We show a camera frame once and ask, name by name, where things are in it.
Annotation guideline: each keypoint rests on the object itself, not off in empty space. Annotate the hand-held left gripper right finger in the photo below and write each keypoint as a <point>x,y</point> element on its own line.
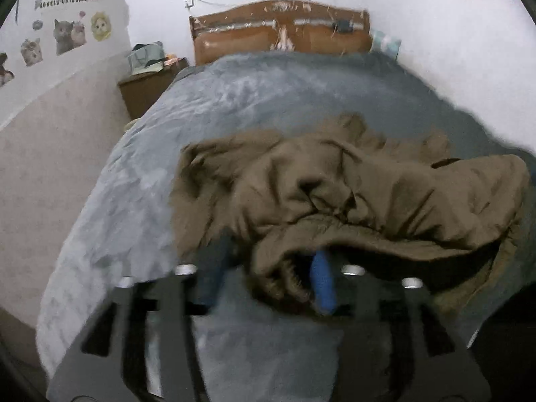
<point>323,282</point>

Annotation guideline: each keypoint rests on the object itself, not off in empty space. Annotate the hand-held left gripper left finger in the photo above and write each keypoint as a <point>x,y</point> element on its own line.
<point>211,266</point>

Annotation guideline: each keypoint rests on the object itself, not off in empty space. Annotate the brown jacket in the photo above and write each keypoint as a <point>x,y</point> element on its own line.
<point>377,184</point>

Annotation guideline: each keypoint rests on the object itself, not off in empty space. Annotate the grey bed blanket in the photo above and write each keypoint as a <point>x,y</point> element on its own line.
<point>272,92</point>

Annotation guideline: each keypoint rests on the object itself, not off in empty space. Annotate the wooden nightstand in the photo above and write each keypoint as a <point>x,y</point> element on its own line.
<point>142,92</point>

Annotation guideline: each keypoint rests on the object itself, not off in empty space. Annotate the small orange object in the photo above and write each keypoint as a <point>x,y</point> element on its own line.
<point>171,59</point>

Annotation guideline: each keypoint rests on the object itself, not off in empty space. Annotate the green cloth bag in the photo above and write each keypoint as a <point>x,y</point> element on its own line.
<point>144,56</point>

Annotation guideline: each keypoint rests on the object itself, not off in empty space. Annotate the wooden headboard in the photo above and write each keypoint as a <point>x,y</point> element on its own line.
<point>234,42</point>

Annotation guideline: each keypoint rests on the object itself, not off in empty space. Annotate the light blue pillow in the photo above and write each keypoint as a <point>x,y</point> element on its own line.
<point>386,44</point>

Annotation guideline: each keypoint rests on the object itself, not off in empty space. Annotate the small dark box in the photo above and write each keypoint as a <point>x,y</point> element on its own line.
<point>343,26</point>

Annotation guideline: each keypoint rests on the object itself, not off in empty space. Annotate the white wall outlet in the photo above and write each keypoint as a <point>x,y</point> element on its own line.
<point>189,3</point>

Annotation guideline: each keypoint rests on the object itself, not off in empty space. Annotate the group of cat wall stickers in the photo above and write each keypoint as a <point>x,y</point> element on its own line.
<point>65,35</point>

